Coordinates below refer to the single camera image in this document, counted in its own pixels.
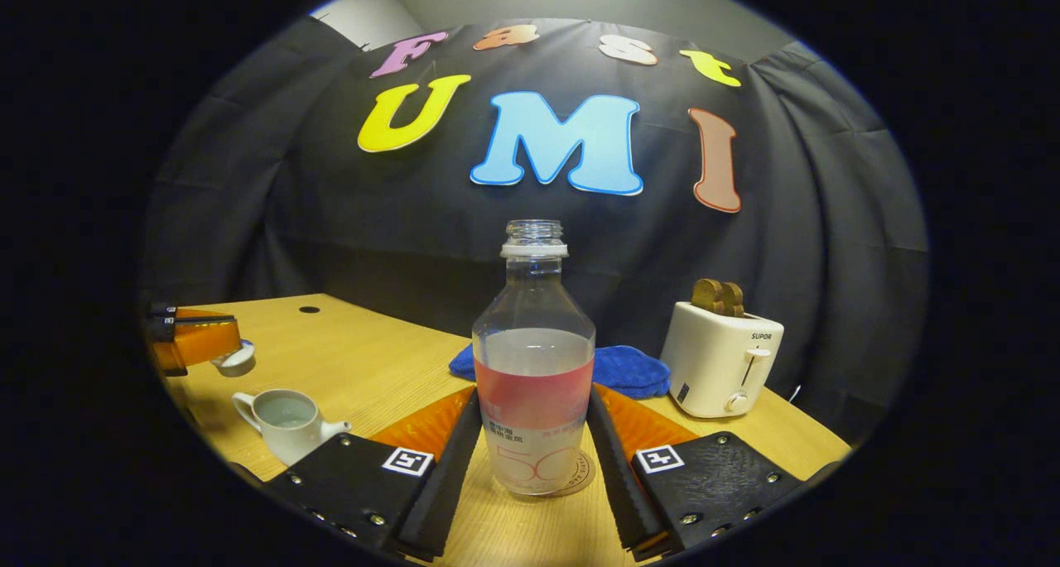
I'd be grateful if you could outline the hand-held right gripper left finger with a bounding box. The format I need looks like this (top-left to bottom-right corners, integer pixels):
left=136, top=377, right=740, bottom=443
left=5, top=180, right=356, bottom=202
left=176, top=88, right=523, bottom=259
left=265, top=387, right=484, bottom=562

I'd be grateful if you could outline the white teacup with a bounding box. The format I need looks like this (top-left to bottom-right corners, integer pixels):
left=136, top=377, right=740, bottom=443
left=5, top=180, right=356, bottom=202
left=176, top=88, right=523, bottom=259
left=232, top=387, right=353, bottom=467

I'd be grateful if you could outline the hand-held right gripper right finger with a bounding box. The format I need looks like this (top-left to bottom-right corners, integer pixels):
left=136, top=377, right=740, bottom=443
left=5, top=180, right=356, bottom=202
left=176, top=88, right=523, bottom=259
left=586, top=382, right=802, bottom=561

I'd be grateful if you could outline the white toaster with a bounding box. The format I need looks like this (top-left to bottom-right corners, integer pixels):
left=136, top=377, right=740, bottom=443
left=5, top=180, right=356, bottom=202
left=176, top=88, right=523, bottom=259
left=660, top=300, right=785, bottom=419

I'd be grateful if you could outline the blue towel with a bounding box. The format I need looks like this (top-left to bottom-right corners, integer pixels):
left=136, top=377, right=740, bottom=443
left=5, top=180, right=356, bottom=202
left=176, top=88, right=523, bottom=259
left=450, top=344, right=672, bottom=400

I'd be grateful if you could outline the black backdrop cloth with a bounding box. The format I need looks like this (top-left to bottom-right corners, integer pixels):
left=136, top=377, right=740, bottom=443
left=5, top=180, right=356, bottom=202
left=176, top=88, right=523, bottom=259
left=141, top=17, right=928, bottom=435

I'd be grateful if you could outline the round coaster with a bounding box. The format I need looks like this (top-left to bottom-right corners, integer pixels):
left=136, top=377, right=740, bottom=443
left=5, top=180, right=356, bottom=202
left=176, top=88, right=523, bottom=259
left=530, top=449, right=597, bottom=498

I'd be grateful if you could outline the clear water bottle pink label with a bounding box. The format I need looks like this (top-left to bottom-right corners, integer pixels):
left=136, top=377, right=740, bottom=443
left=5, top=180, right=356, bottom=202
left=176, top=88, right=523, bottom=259
left=472, top=219, right=597, bottom=496

